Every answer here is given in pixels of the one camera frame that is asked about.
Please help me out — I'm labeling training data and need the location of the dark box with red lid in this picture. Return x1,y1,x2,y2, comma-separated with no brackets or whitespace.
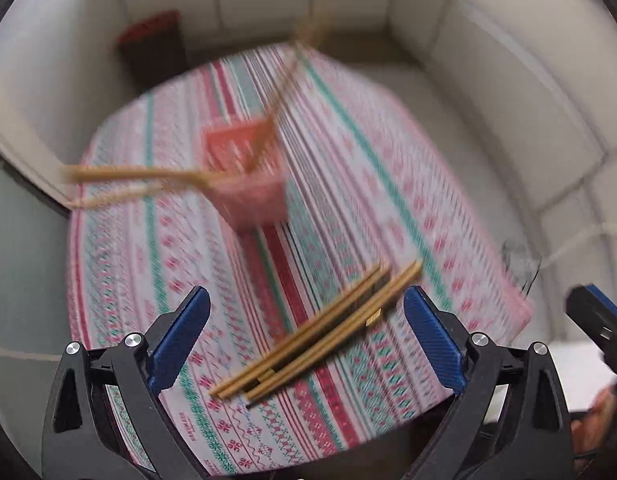
116,10,189,96

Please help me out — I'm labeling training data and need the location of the person's right hand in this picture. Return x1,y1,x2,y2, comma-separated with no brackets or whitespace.
571,382,617,467

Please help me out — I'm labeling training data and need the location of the dark chopstick with gold end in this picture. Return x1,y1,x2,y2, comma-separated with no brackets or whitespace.
242,272,391,395
244,310,384,408

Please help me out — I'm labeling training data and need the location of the patterned striped tablecloth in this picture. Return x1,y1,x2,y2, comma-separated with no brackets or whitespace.
66,42,534,478

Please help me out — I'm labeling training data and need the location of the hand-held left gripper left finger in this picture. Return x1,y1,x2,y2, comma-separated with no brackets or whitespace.
41,286,212,480

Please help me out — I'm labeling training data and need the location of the light wooden chopstick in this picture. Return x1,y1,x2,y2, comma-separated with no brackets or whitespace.
62,165,239,186
248,15,336,171
68,180,194,211
209,260,391,399
247,259,424,406

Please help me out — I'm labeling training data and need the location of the black cable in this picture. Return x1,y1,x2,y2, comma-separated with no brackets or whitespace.
501,240,544,296

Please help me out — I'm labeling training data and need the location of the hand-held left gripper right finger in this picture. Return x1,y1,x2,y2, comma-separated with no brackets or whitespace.
403,285,575,480

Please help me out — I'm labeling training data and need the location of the red utensil holder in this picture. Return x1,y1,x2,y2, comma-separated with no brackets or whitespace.
201,117,290,235

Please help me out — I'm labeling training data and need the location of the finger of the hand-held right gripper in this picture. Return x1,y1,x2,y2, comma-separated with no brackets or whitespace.
565,284,617,361

